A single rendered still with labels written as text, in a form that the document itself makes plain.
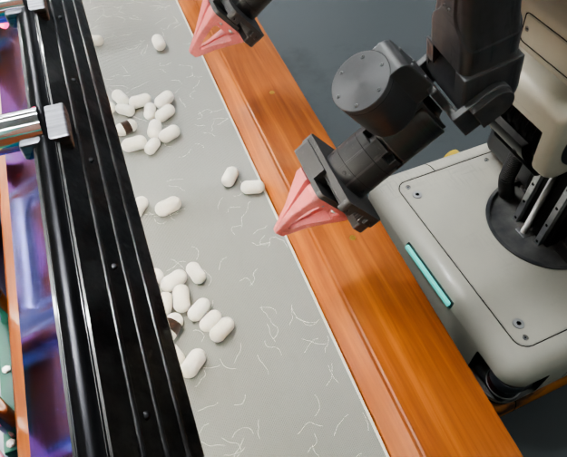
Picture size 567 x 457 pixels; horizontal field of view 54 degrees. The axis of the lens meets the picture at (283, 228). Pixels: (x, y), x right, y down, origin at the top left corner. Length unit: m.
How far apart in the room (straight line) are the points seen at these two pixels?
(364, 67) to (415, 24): 2.10
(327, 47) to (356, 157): 1.86
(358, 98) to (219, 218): 0.35
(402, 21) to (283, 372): 2.12
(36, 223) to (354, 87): 0.29
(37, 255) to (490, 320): 1.08
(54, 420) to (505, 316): 1.12
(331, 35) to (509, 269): 1.42
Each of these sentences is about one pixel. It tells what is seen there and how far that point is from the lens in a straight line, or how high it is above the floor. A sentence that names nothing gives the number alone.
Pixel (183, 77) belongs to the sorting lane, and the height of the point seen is 0.74.
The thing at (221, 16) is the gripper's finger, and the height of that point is 0.92.
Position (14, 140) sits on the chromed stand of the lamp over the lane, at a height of 1.11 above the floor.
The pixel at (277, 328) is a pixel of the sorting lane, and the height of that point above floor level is 0.74.
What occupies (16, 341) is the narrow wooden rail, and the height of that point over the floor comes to 0.76.
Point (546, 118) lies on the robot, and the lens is 0.95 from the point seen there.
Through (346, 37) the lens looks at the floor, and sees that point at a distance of 2.46.
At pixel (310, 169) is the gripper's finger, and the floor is 0.93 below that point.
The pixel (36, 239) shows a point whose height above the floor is 1.10.
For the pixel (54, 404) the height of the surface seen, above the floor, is 1.10.
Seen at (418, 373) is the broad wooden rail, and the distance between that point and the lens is 0.64.
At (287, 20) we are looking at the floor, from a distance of 2.56.
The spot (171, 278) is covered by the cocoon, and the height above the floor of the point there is 0.76.
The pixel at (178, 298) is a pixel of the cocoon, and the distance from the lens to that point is 0.68.
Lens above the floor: 1.34
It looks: 52 degrees down
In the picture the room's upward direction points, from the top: straight up
